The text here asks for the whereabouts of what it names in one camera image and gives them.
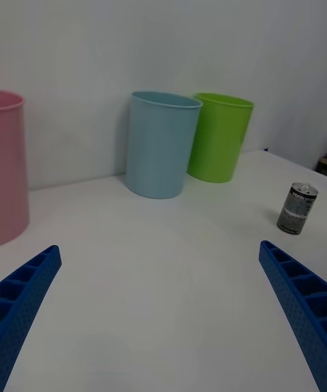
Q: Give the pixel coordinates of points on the pink plastic bin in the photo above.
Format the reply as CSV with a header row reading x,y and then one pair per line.
x,y
12,167

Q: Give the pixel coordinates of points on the green plastic bin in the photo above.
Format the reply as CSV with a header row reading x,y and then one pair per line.
x,y
221,143

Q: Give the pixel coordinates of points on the pale blue plastic bin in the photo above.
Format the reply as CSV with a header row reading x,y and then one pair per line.
x,y
160,150

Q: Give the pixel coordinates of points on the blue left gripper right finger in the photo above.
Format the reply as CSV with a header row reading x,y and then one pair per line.
x,y
299,303

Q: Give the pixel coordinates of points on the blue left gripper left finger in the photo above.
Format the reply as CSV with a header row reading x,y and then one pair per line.
x,y
24,300

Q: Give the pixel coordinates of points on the black drink can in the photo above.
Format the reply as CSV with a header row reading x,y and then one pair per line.
x,y
296,210

